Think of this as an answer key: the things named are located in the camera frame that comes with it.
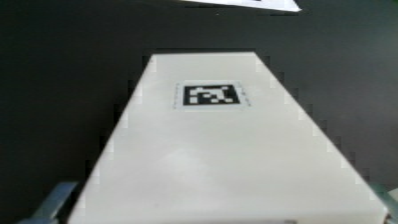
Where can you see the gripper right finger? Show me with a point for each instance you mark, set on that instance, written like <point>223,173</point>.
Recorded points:
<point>388,196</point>

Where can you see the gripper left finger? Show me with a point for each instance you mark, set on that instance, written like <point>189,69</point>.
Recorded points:
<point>47,212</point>

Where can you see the long white cabinet side piece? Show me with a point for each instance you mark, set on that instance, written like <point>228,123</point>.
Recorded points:
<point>217,158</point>

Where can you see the white marker sheet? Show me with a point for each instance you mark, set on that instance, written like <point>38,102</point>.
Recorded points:
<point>279,5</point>

